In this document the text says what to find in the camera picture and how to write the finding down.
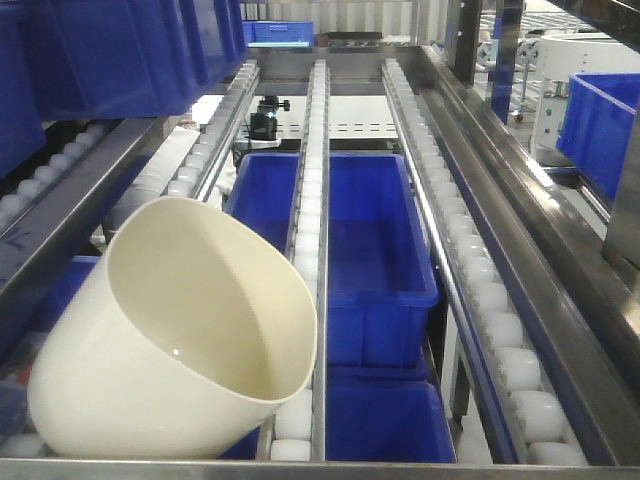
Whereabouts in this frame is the white roller track centre left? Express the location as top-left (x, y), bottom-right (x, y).
top-left (102, 60), bottom-right (259, 241)

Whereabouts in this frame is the black camera on tripod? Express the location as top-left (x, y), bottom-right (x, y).
top-left (249, 95), bottom-right (290, 141)

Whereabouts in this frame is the blue crates upper left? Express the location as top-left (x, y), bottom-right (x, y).
top-left (1, 1), bottom-right (246, 176)

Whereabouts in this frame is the blue crate lower layer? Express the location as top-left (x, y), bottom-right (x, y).
top-left (225, 152), bottom-right (440, 370)

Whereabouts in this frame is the white plastic bin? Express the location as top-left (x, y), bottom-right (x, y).
top-left (28, 197), bottom-right (317, 459)

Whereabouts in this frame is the stainless steel shelf rack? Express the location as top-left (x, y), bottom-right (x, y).
top-left (0, 0), bottom-right (640, 480)

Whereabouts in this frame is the blue crate lower front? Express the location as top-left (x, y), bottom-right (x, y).
top-left (222, 360), bottom-right (454, 463)

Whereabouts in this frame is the white roller track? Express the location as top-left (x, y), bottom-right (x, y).
top-left (102, 60), bottom-right (259, 241)
top-left (259, 60), bottom-right (330, 463)
top-left (382, 58), bottom-right (587, 466)

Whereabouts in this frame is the blue crate far right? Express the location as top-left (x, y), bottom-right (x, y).
top-left (556, 72), bottom-right (639, 200)

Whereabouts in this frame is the blue crate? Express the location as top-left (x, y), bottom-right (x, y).
top-left (556, 72), bottom-right (639, 200)
top-left (222, 360), bottom-right (454, 463)

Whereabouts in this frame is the white roller track middle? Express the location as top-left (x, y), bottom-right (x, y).
top-left (259, 60), bottom-right (330, 463)

